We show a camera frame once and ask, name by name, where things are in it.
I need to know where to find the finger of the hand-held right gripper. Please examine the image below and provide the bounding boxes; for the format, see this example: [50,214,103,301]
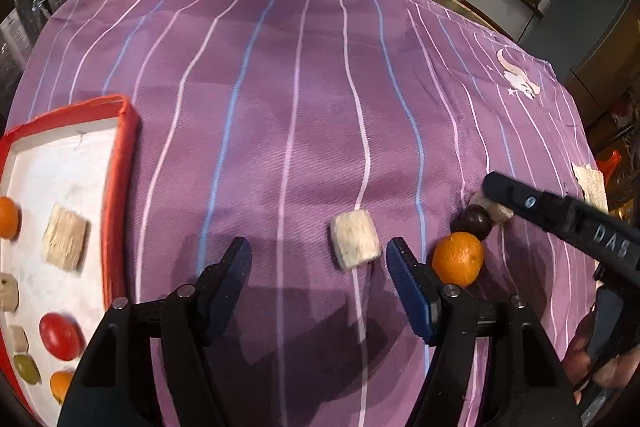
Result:
[481,171,640,275]

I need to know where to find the red rimmed white tray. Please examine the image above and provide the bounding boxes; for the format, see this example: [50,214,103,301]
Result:
[0,94,141,427]

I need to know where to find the dark purple round fruit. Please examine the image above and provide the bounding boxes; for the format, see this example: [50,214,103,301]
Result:
[450,204,493,240]

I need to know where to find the red tomato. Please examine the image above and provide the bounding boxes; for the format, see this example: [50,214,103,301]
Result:
[39,312,85,362]

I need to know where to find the person's right hand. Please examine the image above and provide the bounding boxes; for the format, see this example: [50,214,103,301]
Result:
[564,307,640,400]

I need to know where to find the cream knitted towel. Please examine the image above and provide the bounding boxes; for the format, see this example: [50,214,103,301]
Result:
[571,163,610,214]

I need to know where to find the grey refrigerator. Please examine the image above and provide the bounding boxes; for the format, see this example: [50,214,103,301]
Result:
[520,0,636,108]

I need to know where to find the medium peeled sugarcane piece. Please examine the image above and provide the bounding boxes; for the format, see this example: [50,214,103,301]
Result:
[472,189,515,224]

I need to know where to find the green round fruit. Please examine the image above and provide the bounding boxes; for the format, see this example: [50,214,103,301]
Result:
[12,353,42,385]

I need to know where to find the purple striped tablecloth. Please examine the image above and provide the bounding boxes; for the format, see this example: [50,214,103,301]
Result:
[5,0,601,427]

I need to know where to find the orange plastic bag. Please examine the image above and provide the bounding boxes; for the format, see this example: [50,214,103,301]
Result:
[595,149,623,178]

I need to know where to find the orange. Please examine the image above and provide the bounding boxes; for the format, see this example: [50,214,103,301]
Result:
[431,231,485,289]
[0,196,22,240]
[49,370,76,406]

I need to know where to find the small peeled sugarcane piece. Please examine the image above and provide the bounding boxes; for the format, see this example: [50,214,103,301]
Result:
[0,272,20,313]
[5,324,30,354]
[329,208,382,271]

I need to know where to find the large peeled sugarcane piece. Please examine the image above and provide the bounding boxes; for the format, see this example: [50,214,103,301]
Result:
[41,203,90,277]

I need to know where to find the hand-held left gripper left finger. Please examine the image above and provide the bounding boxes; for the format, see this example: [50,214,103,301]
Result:
[57,236,253,427]

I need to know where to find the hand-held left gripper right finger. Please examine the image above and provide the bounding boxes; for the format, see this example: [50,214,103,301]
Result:
[385,237,583,427]

